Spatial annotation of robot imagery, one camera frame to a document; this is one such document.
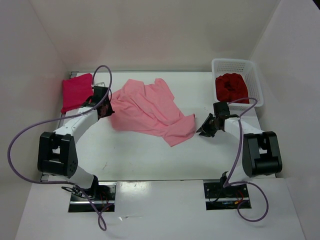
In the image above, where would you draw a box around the dark red t shirt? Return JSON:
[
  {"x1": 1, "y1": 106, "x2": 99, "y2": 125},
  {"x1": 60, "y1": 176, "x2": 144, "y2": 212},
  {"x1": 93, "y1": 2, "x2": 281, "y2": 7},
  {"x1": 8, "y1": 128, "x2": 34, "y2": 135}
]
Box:
[{"x1": 215, "y1": 73, "x2": 250, "y2": 104}]

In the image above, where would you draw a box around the magenta t shirt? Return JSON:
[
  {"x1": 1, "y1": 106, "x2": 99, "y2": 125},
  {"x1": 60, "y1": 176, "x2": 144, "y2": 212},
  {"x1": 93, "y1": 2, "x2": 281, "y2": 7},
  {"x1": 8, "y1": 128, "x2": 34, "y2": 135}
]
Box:
[{"x1": 60, "y1": 73, "x2": 93, "y2": 114}]

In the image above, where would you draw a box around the light pink t shirt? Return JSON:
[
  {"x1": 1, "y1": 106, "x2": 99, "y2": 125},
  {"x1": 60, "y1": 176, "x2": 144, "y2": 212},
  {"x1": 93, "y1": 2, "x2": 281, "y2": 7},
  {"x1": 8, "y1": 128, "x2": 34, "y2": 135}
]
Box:
[{"x1": 110, "y1": 78, "x2": 196, "y2": 147}]

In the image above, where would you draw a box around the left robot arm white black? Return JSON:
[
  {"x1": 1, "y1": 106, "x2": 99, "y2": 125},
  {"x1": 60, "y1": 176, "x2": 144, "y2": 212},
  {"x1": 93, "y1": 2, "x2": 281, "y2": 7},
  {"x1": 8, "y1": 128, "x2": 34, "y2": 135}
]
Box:
[{"x1": 37, "y1": 86, "x2": 114, "y2": 200}]

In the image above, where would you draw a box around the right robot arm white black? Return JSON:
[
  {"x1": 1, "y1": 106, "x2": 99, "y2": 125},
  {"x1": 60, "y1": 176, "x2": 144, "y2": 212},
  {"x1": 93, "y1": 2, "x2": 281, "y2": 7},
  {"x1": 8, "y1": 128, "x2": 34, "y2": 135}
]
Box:
[{"x1": 196, "y1": 102, "x2": 283, "y2": 199}]

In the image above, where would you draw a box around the white plastic laundry basket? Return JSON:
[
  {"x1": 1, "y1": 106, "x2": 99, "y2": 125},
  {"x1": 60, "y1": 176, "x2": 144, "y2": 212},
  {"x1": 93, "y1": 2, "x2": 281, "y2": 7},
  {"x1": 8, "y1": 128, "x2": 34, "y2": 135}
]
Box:
[{"x1": 211, "y1": 58, "x2": 264, "y2": 108}]

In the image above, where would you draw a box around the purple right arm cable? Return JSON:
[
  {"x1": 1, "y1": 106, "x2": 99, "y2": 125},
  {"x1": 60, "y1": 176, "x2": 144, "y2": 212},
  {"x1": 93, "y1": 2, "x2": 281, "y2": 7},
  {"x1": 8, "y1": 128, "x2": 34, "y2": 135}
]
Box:
[{"x1": 222, "y1": 97, "x2": 270, "y2": 223}]

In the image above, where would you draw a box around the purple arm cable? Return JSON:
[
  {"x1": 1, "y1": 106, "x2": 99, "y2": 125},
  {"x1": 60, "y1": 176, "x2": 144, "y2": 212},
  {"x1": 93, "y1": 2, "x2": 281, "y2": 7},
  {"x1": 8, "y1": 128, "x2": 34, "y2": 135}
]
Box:
[
  {"x1": 222, "y1": 97, "x2": 270, "y2": 223},
  {"x1": 7, "y1": 65, "x2": 113, "y2": 231}
]

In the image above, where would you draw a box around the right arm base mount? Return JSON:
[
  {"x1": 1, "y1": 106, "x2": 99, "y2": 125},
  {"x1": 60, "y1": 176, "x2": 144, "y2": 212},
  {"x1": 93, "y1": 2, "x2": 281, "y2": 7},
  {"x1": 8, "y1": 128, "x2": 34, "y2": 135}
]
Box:
[{"x1": 203, "y1": 180, "x2": 252, "y2": 211}]

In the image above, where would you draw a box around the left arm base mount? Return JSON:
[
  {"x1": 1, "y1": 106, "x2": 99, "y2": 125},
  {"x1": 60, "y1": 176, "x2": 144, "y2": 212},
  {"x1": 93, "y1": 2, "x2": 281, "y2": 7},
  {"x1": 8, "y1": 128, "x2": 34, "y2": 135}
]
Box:
[{"x1": 61, "y1": 182, "x2": 117, "y2": 213}]

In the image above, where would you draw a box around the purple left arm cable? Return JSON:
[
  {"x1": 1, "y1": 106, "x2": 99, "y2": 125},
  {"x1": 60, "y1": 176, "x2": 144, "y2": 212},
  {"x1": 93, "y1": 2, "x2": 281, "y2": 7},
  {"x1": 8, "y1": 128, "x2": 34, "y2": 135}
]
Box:
[{"x1": 7, "y1": 65, "x2": 113, "y2": 231}]

